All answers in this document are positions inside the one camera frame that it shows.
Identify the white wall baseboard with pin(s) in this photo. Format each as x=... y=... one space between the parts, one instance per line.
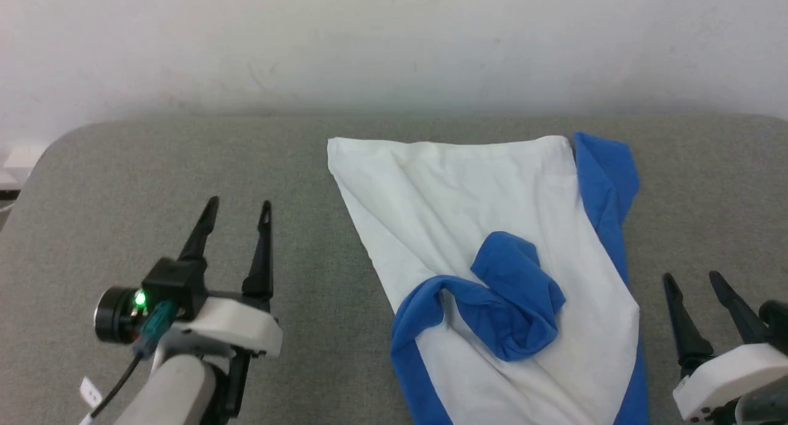
x=6 y=180

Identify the black round wrist housing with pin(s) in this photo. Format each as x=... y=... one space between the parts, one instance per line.
x=114 y=317
x=766 y=406

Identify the left black round wrist housing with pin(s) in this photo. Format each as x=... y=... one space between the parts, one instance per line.
x=114 y=317

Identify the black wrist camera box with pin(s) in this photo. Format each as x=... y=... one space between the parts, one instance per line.
x=777 y=326
x=175 y=283

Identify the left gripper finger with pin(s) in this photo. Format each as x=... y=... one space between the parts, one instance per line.
x=261 y=271
x=198 y=243

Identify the left black wrist camera box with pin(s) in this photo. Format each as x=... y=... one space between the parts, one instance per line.
x=175 y=283

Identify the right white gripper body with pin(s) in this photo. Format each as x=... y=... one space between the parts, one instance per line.
x=726 y=376

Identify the right black round wrist housing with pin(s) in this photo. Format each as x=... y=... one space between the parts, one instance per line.
x=766 y=406

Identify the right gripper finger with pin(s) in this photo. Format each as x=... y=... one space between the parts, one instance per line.
x=689 y=339
x=742 y=320

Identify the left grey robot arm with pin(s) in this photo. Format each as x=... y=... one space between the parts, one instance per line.
x=172 y=394

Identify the blue and white garment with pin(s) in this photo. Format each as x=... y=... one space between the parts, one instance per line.
x=492 y=191

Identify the right black wrist camera box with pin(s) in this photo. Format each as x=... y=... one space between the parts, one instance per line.
x=777 y=326

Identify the white wall box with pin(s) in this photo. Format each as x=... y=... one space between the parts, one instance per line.
x=24 y=156

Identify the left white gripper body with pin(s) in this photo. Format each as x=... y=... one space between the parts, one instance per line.
x=237 y=323

